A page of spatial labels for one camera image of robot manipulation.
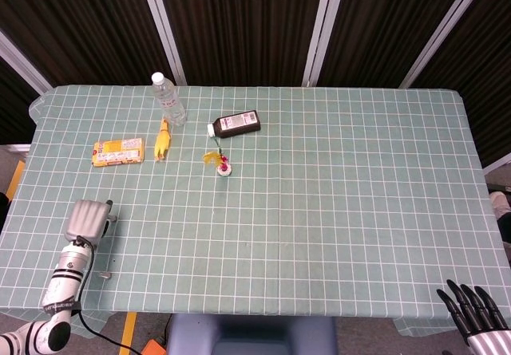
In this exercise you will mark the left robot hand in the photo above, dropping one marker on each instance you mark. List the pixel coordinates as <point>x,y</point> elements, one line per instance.
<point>88,219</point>

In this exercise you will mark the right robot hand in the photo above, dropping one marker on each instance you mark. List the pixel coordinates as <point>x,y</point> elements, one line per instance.
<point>489,341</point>

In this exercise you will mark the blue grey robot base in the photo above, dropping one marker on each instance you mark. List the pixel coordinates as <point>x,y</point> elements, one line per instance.
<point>251,335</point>

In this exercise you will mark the yellow snack package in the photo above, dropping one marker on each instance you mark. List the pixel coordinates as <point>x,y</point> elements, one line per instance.
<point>117,151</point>

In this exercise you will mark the yellow rubber chicken toy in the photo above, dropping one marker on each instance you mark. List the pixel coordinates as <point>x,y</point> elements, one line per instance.
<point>163,141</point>

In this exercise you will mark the beige shoe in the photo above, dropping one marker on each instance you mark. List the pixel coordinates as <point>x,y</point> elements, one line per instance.
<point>499,203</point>

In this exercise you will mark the clear plastic water bottle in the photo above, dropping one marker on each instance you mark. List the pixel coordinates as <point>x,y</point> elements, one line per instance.
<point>169,101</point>

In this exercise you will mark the orange box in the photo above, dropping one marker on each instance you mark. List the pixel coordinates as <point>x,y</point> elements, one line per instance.
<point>153,349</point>

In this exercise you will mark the small flower toy ornament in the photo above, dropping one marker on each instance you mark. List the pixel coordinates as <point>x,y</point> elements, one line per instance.
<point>225,169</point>

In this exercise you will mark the dark brown bottle white cap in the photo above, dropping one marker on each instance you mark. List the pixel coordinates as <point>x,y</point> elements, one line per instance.
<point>239,125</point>

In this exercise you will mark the dark brown partition panel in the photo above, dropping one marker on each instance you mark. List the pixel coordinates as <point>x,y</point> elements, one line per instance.
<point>239,24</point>
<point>391,24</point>
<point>487,72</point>
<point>80,24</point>

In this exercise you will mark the green checked tablecloth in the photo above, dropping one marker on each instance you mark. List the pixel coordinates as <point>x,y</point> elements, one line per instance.
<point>319,211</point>

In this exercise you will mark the white partition post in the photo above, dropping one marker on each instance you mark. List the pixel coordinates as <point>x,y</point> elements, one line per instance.
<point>319,32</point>
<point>22,65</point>
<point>443,32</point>
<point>163,32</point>

